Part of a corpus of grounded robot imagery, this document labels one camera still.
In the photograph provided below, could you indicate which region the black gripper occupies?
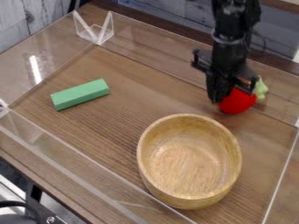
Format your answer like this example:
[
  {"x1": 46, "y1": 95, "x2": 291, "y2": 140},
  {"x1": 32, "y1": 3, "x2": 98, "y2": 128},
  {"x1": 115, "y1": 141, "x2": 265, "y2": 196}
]
[{"x1": 191, "y1": 49, "x2": 258, "y2": 103}]

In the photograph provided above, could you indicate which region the red plush strawberry toy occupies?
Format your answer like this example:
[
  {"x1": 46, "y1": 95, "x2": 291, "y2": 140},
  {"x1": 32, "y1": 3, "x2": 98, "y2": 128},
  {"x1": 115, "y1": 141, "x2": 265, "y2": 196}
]
[{"x1": 219, "y1": 77, "x2": 269, "y2": 115}]

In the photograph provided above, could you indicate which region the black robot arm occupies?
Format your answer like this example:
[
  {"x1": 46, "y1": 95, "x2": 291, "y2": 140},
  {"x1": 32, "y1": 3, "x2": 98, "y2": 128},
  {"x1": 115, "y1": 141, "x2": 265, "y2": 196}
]
[{"x1": 191, "y1": 0, "x2": 262, "y2": 103}]

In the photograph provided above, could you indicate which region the wooden bowl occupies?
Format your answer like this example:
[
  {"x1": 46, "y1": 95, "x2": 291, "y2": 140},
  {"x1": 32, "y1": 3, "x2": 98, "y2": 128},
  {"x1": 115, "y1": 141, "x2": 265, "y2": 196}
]
[{"x1": 136, "y1": 114, "x2": 243, "y2": 210}]

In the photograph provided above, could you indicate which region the green rectangular block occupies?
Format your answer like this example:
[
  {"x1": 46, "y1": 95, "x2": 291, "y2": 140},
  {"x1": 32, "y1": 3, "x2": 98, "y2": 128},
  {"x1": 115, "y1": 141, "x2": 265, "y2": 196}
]
[{"x1": 51, "y1": 79, "x2": 110, "y2": 111}]

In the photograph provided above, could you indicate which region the clear acrylic corner bracket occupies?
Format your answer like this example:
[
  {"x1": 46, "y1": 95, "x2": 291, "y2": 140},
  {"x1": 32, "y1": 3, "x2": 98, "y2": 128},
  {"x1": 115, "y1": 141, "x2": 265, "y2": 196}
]
[{"x1": 72, "y1": 11, "x2": 115, "y2": 46}]

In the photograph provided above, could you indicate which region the clear acrylic tray wall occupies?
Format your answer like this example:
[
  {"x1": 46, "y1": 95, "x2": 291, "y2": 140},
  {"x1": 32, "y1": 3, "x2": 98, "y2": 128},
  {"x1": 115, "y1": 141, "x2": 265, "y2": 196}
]
[{"x1": 0, "y1": 100, "x2": 295, "y2": 224}]

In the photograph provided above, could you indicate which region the black metal table frame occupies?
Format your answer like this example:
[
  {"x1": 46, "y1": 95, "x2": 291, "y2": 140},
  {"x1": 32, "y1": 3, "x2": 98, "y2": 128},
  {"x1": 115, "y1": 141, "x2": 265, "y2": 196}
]
[{"x1": 26, "y1": 184, "x2": 67, "y2": 224}]

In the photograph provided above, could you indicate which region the black cable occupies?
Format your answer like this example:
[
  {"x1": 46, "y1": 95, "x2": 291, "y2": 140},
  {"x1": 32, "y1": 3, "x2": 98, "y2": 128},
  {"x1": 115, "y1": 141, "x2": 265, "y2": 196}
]
[{"x1": 0, "y1": 198, "x2": 31, "y2": 218}]

